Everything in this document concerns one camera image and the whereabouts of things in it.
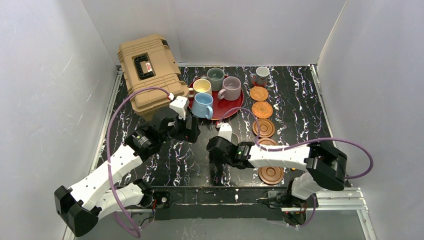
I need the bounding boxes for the light blue textured mug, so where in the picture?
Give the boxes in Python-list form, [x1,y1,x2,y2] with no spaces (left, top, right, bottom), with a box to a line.
[191,92,214,120]

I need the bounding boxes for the brown wooden coaster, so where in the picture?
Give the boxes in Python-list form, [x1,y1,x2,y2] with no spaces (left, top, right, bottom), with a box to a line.
[258,138,278,146]

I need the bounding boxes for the dark wooden coaster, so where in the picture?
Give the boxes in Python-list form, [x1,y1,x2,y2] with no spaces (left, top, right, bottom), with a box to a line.
[252,118,276,138]

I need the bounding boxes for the woven rattan coaster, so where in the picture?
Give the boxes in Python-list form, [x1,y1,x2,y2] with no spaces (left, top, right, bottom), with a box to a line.
[251,101,274,119]
[249,86,269,101]

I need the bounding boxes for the grey printed mug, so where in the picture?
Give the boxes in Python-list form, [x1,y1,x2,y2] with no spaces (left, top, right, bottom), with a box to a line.
[250,66,270,85]

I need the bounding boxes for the grey ribbed mug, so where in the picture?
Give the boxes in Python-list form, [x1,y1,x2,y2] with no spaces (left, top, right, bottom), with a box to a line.
[230,132,240,145]

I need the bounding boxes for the red round coaster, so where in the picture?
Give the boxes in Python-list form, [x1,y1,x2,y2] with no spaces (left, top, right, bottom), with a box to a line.
[252,82,266,87]

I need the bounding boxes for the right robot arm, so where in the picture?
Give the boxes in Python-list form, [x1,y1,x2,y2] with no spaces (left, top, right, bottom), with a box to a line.
[206,136,347,200]

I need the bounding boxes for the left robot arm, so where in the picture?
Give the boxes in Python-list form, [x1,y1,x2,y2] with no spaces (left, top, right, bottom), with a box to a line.
[53,107,201,237]

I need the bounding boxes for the red round tray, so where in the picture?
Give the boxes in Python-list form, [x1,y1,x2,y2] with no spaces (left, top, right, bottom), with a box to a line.
[186,74,245,121]

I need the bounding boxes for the cream yellow mug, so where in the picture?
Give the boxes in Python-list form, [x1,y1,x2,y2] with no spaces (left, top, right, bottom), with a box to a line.
[188,78,213,98]

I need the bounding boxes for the lilac textured mug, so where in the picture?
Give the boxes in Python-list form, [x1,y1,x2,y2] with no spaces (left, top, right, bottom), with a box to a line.
[217,76,241,101]

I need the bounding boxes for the sage green mug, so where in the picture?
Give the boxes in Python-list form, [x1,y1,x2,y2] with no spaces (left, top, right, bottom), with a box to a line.
[206,67,225,92]

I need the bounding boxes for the tan plastic tool case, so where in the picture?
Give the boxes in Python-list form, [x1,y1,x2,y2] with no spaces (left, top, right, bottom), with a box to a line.
[117,34,189,121]

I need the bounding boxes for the front aluminium frame rail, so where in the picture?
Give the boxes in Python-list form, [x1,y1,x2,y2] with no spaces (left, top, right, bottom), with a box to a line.
[70,187,369,213]

